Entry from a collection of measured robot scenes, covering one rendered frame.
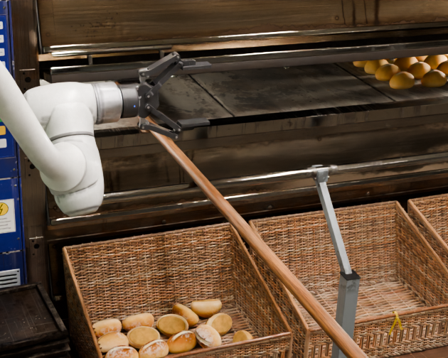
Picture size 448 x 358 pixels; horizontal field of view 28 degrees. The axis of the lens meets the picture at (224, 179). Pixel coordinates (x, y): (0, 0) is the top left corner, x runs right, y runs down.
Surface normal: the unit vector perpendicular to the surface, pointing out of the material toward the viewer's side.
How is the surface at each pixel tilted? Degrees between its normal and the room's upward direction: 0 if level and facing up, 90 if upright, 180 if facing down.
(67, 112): 57
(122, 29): 70
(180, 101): 0
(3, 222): 90
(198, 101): 0
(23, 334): 0
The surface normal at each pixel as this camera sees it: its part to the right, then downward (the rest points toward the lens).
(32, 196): 0.36, 0.40
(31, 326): 0.04, -0.91
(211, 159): 0.35, 0.07
